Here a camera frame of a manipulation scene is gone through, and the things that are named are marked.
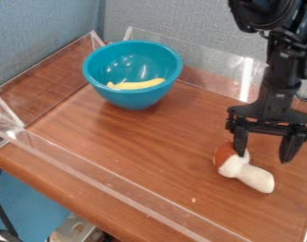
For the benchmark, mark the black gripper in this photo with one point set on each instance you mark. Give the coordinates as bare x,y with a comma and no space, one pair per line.
287,123

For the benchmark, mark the plush mushroom toy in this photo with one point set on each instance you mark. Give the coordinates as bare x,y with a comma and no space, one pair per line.
235,167

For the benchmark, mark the blue plastic bowl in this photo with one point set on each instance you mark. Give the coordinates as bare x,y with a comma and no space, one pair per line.
132,62

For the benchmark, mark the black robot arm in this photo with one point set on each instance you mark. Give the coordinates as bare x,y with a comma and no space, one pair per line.
279,21

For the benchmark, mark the yellow plush banana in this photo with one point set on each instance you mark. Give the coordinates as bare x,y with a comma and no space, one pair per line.
136,85

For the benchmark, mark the white object under table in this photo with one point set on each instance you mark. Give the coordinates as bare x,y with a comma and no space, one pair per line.
76,230

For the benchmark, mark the clear acrylic barrier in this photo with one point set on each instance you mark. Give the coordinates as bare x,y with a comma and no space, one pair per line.
132,170

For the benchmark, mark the black stand leg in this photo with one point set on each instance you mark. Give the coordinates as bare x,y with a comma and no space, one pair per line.
8,232

